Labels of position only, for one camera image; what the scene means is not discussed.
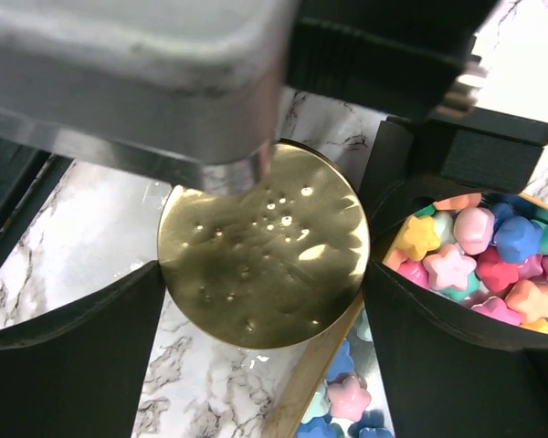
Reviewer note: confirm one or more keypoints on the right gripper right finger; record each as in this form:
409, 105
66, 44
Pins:
451, 372

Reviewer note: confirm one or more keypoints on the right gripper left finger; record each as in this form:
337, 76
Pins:
78, 370

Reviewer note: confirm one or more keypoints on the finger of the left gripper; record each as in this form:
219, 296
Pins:
412, 165

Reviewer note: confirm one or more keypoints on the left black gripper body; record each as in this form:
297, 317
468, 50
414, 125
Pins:
400, 57

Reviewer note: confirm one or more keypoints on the tin of pastel star candies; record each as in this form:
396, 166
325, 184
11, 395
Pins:
492, 259

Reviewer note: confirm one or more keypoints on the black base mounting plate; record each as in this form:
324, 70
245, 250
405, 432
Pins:
27, 179

